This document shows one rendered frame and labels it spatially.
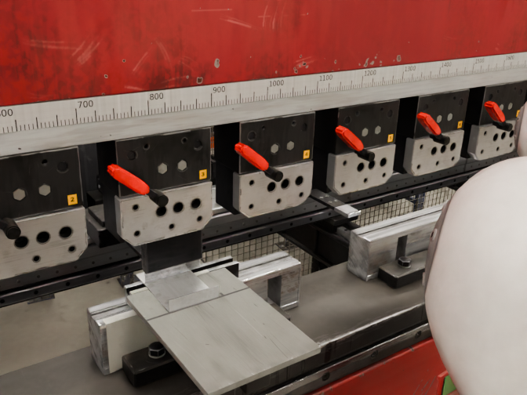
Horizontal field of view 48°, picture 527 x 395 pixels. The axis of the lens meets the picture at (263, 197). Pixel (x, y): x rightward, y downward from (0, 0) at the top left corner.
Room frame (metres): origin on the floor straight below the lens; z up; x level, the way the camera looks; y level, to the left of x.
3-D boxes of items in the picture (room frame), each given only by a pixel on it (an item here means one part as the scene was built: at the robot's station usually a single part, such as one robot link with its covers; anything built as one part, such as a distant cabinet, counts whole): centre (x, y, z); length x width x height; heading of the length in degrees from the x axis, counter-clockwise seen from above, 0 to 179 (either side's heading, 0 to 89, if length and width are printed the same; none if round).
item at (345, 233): (1.52, -0.13, 0.81); 0.64 x 0.08 x 0.14; 35
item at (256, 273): (0.90, 0.10, 0.92); 0.39 x 0.06 x 0.10; 125
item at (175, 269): (0.87, 0.15, 1.05); 0.10 x 0.02 x 0.10; 125
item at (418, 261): (1.17, -0.38, 0.89); 0.30 x 0.05 x 0.03; 125
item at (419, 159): (1.19, -0.33, 1.18); 0.15 x 0.09 x 0.17; 125
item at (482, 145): (1.31, -0.49, 1.18); 0.15 x 0.09 x 0.17; 125
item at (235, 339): (0.75, 0.06, 1.00); 0.26 x 0.18 x 0.01; 35
